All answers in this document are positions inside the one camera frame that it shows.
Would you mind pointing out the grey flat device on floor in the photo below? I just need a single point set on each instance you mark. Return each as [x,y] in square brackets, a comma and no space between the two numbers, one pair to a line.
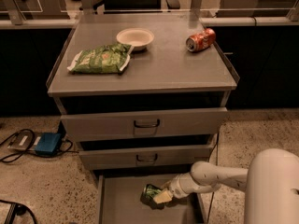
[25,141]

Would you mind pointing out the green soda can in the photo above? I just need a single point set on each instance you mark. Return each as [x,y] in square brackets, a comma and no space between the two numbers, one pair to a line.
[147,195]

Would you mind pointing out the grey middle drawer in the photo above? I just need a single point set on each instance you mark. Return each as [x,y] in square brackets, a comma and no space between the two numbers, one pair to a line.
[144,156]

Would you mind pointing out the red soda can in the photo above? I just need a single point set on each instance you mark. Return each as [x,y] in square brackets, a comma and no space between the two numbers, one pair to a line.
[201,41]

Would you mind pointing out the blue electronics box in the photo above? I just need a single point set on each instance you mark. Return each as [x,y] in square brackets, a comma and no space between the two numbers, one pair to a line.
[47,144]

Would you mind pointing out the green chip bag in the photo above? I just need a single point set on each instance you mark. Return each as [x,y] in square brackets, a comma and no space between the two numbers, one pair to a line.
[107,59]

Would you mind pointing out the grey drawer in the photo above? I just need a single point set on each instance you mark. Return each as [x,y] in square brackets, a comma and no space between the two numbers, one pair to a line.
[144,156]
[143,124]
[120,202]

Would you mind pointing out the grey drawer cabinet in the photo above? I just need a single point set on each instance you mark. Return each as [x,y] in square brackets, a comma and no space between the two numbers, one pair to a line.
[163,77]

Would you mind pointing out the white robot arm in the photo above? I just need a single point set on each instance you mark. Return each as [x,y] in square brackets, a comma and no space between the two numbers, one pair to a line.
[271,186]

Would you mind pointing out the grey bottom drawer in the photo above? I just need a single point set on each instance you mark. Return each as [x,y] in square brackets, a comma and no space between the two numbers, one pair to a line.
[120,202]

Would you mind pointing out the grey top drawer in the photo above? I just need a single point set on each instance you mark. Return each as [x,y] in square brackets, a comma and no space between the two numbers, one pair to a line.
[143,124]

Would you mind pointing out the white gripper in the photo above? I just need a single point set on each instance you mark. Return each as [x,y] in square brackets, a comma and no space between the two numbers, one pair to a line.
[178,188]

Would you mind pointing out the white paper bowl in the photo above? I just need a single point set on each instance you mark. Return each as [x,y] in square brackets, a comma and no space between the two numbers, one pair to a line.
[139,38]

